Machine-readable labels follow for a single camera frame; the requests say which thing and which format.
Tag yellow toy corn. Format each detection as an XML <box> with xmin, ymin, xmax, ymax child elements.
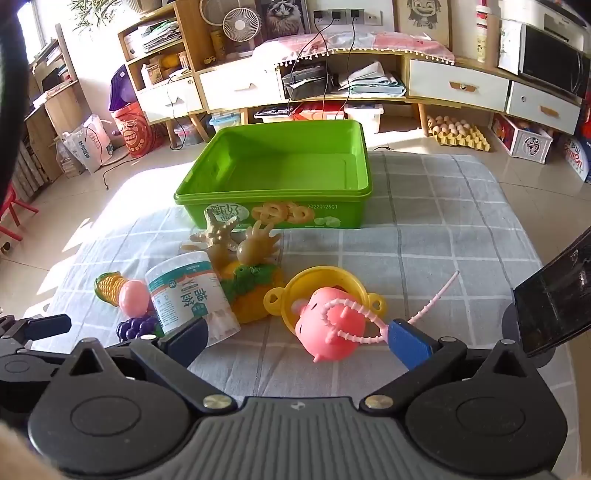
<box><xmin>95</xmin><ymin>272</ymin><xmax>127</xmax><ymax>305</ymax></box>

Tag white shopping bag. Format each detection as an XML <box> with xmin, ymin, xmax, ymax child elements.
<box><xmin>62</xmin><ymin>114</ymin><xmax>114</xmax><ymax>172</ymax></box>

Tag black bag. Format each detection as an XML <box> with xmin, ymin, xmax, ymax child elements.
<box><xmin>281</xmin><ymin>65</ymin><xmax>331</xmax><ymax>100</ymax></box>

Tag clear cotton swab jar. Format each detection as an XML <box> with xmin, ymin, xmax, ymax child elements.
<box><xmin>144</xmin><ymin>251</ymin><xmax>242</xmax><ymax>348</ymax></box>

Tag pink lace cloth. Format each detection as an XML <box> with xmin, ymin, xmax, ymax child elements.
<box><xmin>254</xmin><ymin>30</ymin><xmax>455</xmax><ymax>65</ymax></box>

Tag pale starfish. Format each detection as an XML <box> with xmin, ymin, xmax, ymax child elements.
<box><xmin>188</xmin><ymin>206</ymin><xmax>250</xmax><ymax>259</ymax></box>

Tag red plastic chair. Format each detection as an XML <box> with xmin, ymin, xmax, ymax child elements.
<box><xmin>0</xmin><ymin>185</ymin><xmax>40</xmax><ymax>241</ymax></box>

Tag clear storage bin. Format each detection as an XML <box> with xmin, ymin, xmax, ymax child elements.
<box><xmin>344</xmin><ymin>104</ymin><xmax>384</xmax><ymax>134</ymax></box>
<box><xmin>210</xmin><ymin>113</ymin><xmax>243</xmax><ymax>137</ymax></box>
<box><xmin>174</xmin><ymin>124</ymin><xmax>204</xmax><ymax>147</ymax></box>

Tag green plastic box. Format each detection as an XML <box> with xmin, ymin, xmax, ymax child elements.
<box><xmin>174</xmin><ymin>119</ymin><xmax>374</xmax><ymax>232</ymax></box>

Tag red printed bucket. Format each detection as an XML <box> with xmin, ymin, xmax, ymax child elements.
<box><xmin>115</xmin><ymin>104</ymin><xmax>162</xmax><ymax>158</ymax></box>

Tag wooden tv stand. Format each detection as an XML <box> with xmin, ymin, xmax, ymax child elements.
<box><xmin>198</xmin><ymin>46</ymin><xmax>583</xmax><ymax>139</ymax></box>

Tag red white crate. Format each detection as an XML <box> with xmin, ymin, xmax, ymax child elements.
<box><xmin>492</xmin><ymin>113</ymin><xmax>555</xmax><ymax>164</ymax></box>

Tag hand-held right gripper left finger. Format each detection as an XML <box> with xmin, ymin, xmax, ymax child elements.
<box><xmin>60</xmin><ymin>318</ymin><xmax>234</xmax><ymax>412</ymax></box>

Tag purple toy grapes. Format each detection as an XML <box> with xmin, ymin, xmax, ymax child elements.
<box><xmin>115</xmin><ymin>314</ymin><xmax>164</xmax><ymax>342</ymax></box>

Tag grey checked blanket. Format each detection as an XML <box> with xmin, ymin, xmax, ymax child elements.
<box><xmin>28</xmin><ymin>152</ymin><xmax>573</xmax><ymax>402</ymax></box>

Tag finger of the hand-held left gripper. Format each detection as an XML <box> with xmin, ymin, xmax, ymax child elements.
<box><xmin>25</xmin><ymin>314</ymin><xmax>72</xmax><ymax>341</ymax></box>

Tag pink pig toy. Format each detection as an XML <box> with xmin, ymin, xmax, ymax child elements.
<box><xmin>294</xmin><ymin>286</ymin><xmax>368</xmax><ymax>364</ymax></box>

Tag pink beaded cord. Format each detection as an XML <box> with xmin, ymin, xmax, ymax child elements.
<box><xmin>323</xmin><ymin>270</ymin><xmax>461</xmax><ymax>344</ymax></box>

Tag purple plastic item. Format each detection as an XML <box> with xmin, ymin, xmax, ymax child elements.
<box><xmin>108</xmin><ymin>65</ymin><xmax>139</xmax><ymax>112</ymax></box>

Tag wooden desk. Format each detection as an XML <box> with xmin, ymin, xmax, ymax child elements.
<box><xmin>23</xmin><ymin>23</ymin><xmax>84</xmax><ymax>181</ymax></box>

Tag green plant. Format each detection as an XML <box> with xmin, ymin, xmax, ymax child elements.
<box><xmin>69</xmin><ymin>0</ymin><xmax>121</xmax><ymax>28</ymax></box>

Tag white desk fan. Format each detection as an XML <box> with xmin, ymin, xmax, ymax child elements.
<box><xmin>222</xmin><ymin>7</ymin><xmax>262</xmax><ymax>58</ymax></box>

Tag stack of papers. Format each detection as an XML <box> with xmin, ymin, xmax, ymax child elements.
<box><xmin>141</xmin><ymin>21</ymin><xmax>183</xmax><ymax>54</ymax></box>

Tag cartoon girl picture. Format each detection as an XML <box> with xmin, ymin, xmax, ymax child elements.
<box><xmin>392</xmin><ymin>0</ymin><xmax>453</xmax><ymax>56</ymax></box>

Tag black microwave oven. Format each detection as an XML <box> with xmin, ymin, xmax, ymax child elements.
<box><xmin>517</xmin><ymin>23</ymin><xmax>591</xmax><ymax>104</ymax></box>

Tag black smartphone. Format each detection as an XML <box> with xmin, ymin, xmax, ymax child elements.
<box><xmin>513</xmin><ymin>231</ymin><xmax>591</xmax><ymax>357</ymax></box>

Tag pink toy egg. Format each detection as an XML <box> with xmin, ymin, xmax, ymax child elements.
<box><xmin>119</xmin><ymin>280</ymin><xmax>155</xmax><ymax>315</ymax></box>

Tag orange plastic toy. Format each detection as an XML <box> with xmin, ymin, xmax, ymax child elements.
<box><xmin>221</xmin><ymin>261</ymin><xmax>287</xmax><ymax>325</ymax></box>

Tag folded pale cloth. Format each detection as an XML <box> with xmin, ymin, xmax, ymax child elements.
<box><xmin>339</xmin><ymin>62</ymin><xmax>407</xmax><ymax>97</ymax></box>

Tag cat picture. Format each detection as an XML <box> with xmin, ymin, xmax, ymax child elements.
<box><xmin>259</xmin><ymin>0</ymin><xmax>311</xmax><ymax>35</ymax></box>

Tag blue printed box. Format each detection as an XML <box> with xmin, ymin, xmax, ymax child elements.
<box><xmin>556</xmin><ymin>134</ymin><xmax>591</xmax><ymax>183</ymax></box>

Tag tan rubber hand toy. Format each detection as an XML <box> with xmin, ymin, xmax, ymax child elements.
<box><xmin>237</xmin><ymin>220</ymin><xmax>282</xmax><ymax>265</ymax></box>
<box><xmin>180</xmin><ymin>241</ymin><xmax>232</xmax><ymax>278</ymax></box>

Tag egg tray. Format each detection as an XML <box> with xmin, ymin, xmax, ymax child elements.
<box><xmin>427</xmin><ymin>114</ymin><xmax>491</xmax><ymax>153</ymax></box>

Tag wooden shelf cabinet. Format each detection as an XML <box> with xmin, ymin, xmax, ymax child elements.
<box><xmin>117</xmin><ymin>0</ymin><xmax>241</xmax><ymax>144</ymax></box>

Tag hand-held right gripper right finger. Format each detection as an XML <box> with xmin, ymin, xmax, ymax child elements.
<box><xmin>362</xmin><ymin>318</ymin><xmax>539</xmax><ymax>414</ymax></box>

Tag yellow toy pot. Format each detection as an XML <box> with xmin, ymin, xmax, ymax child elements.
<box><xmin>263</xmin><ymin>267</ymin><xmax>386</xmax><ymax>333</ymax></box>

